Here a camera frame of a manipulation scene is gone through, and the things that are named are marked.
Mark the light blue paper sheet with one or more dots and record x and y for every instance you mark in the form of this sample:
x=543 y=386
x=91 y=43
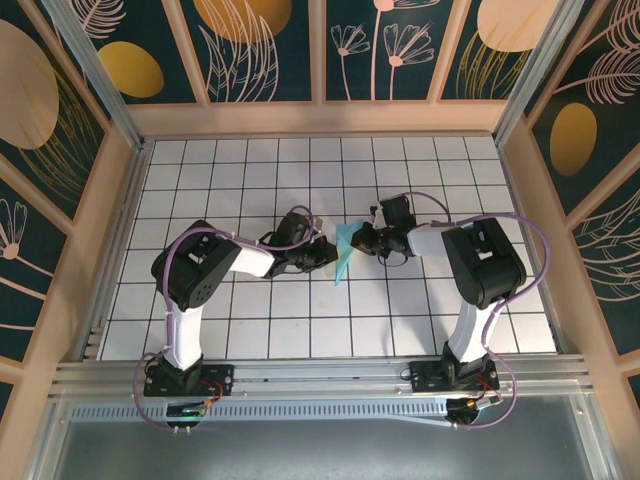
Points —
x=345 y=247

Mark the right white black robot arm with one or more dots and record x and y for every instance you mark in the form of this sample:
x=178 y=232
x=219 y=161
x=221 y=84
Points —
x=427 y=240

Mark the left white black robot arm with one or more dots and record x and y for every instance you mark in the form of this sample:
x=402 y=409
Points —
x=250 y=260

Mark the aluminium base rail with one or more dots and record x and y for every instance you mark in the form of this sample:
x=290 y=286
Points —
x=320 y=375

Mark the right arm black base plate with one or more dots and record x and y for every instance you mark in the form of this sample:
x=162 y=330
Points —
x=422 y=377

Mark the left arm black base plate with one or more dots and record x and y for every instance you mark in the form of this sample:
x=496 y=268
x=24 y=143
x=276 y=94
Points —
x=220 y=375

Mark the aluminium corner post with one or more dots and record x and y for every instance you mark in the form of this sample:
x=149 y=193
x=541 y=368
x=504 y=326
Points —
x=96 y=75
x=536 y=75

